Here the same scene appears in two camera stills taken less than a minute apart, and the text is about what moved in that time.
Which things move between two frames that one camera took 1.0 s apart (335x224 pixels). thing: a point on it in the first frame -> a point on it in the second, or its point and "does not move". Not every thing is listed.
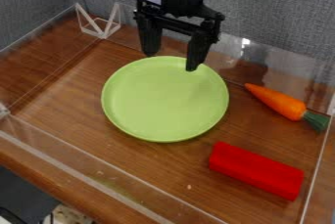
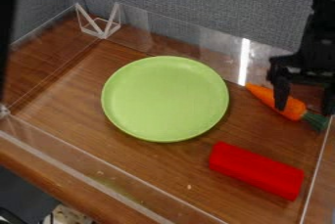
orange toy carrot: [288, 107] does not move
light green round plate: [159, 103] does not move
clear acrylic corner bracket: [99, 27] does not move
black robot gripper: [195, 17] -> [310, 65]
